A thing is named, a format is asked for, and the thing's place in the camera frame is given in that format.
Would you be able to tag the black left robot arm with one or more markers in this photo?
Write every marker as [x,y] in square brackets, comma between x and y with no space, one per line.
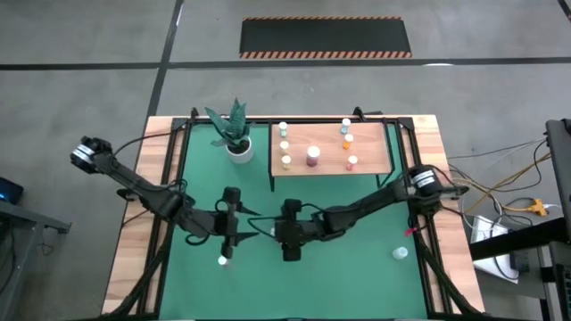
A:
[134,180]

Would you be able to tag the pale yellow medicine bottle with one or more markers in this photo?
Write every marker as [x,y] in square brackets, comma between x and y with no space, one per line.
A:
[284,146]

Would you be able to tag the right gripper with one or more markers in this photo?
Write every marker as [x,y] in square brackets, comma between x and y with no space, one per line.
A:
[290,232]

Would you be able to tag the teal medicine bottle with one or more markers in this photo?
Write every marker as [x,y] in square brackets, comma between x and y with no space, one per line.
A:
[345,125]

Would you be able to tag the blue lit device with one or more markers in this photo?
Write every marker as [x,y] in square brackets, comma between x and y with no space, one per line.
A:
[10,191]

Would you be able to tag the black hazard striped floor mat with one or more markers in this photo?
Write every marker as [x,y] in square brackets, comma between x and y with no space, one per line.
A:
[325,38]

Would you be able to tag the black equipment case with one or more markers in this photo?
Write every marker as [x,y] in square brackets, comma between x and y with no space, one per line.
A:
[560,169]

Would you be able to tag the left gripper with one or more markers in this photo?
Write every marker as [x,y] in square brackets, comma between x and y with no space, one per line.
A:
[229,223]

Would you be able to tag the yellow power splitter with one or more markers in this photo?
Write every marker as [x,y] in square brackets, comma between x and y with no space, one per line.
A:
[538,207]

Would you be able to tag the green table mat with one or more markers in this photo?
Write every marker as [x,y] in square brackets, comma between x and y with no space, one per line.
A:
[334,285]

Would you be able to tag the grey side table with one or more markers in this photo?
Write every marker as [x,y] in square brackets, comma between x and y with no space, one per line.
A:
[18,218]

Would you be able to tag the green snake plant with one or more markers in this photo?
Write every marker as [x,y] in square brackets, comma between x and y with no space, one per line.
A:
[232,127]

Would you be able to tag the red medicine bottle white cap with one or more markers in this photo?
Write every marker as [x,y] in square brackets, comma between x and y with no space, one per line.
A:
[313,156]

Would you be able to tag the white plant pot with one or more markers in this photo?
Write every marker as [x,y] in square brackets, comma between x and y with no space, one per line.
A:
[246,157]

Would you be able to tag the wooden shelf black legs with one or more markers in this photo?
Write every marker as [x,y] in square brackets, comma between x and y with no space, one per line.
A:
[321,134]

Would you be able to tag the red tag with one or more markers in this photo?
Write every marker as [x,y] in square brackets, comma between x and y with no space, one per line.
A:
[409,232]

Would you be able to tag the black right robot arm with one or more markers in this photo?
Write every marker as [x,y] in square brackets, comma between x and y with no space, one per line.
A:
[370,203]

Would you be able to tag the white paper sheet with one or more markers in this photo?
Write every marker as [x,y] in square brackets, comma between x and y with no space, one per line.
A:
[490,249]

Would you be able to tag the black desk bar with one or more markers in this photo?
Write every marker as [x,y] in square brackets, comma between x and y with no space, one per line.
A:
[522,238]

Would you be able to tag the orange medicine bottle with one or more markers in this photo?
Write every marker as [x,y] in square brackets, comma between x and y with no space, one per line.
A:
[348,141]

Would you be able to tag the black table frame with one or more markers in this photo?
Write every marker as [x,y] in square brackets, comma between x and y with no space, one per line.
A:
[177,123]

